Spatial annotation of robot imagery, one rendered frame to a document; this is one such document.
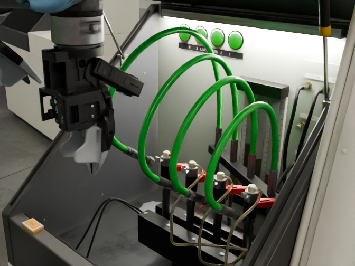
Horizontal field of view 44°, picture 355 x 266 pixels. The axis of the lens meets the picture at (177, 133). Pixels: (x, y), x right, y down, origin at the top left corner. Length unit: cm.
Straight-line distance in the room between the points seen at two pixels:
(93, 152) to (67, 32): 19
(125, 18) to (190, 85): 277
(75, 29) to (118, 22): 339
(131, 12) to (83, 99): 345
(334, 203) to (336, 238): 6
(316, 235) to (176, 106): 68
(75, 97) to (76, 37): 8
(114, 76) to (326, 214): 45
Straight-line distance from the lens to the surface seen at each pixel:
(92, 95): 66
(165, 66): 138
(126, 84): 71
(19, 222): 120
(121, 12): 402
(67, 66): 64
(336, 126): 83
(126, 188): 145
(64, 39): 64
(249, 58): 118
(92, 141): 69
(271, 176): 96
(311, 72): 109
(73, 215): 135
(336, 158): 83
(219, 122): 117
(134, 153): 95
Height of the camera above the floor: 156
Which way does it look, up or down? 21 degrees down
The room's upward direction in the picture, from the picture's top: 1 degrees clockwise
